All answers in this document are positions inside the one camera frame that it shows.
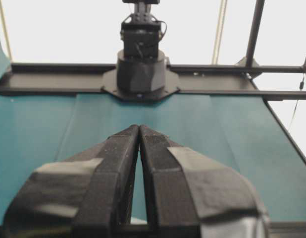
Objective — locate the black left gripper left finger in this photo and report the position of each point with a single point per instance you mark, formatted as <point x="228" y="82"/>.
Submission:
<point x="84" y="196"/>

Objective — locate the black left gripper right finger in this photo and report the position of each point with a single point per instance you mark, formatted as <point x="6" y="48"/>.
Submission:
<point x="189" y="195"/>

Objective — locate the black metal frame rail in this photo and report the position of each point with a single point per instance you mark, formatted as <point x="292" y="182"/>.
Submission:
<point x="72" y="79"/>

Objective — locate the black vertical frame post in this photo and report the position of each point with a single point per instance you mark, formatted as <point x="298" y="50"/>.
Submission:
<point x="259" y="5"/>

